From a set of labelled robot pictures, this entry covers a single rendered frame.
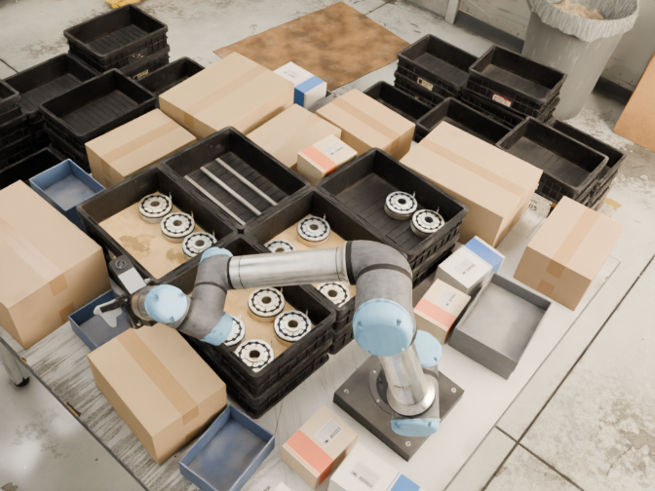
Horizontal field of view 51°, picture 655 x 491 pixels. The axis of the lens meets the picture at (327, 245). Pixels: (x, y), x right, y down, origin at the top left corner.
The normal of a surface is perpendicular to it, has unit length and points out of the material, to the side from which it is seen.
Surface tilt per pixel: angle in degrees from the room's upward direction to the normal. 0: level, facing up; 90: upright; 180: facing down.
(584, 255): 0
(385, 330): 87
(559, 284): 90
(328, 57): 0
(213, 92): 0
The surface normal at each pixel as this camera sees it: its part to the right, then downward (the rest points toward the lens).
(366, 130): 0.08, -0.67
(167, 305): 0.51, -0.06
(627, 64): -0.65, 0.53
